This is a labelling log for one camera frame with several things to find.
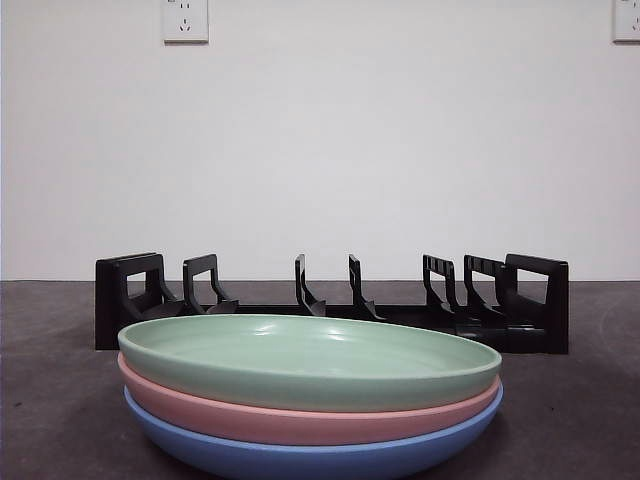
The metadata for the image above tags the white wall socket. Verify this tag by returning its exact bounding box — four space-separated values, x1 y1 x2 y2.
612 0 640 44
162 0 210 44

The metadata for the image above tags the green round plate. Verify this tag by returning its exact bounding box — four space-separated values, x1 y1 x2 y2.
117 313 503 414

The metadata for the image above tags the black plastic dish rack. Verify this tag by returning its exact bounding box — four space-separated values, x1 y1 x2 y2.
94 252 570 356

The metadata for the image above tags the blue round plate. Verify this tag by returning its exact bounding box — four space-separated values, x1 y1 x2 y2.
122 384 504 480

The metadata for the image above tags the pink round plate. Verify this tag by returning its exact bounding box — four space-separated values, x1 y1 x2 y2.
117 352 504 447

